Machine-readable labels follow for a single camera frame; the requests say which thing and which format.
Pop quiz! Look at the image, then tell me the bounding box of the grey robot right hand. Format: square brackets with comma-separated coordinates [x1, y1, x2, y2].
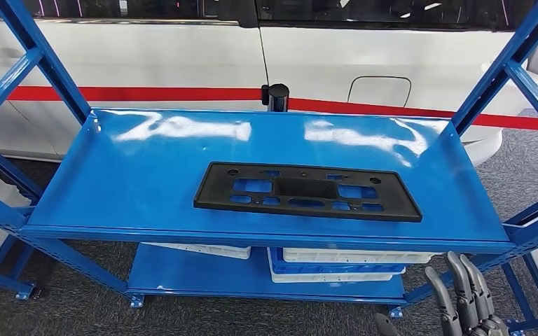
[373, 250, 511, 336]

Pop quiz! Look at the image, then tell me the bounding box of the black plastic mounting plate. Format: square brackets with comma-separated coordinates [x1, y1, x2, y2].
[193, 162, 423, 223]

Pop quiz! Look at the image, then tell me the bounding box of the blue plastic bin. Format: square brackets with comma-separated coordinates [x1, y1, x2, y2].
[268, 246, 407, 275]

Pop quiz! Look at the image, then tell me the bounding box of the red barrier belt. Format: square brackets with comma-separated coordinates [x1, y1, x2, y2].
[288, 97, 538, 132]
[0, 85, 264, 102]

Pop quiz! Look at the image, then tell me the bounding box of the white car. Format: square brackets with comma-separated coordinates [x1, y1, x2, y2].
[0, 0, 538, 168]

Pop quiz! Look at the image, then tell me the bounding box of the black stanchion post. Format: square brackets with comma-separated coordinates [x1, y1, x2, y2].
[261, 83, 291, 113]

